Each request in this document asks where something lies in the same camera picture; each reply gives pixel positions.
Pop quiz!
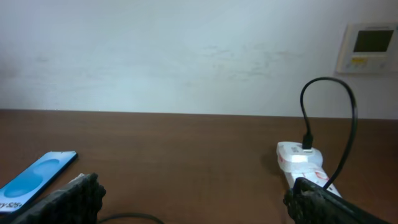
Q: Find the white USB charger adapter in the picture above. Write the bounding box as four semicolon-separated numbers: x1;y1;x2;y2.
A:
276;141;323;173

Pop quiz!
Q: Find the blue Galaxy smartphone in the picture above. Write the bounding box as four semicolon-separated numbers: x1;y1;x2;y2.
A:
1;151;78;214

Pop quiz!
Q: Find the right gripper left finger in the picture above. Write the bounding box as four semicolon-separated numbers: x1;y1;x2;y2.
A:
1;173;106;224

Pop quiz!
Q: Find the white power strip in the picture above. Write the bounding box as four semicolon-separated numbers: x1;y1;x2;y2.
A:
284;168;329;188

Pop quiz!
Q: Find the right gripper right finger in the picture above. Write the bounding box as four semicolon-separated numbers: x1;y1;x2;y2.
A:
283;177;388;224

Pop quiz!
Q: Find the white wall thermostat panel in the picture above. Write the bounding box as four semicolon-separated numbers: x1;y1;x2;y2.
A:
335;22;397;74

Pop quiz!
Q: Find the black USB charging cable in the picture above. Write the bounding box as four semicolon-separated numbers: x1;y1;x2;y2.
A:
98;77;358;224

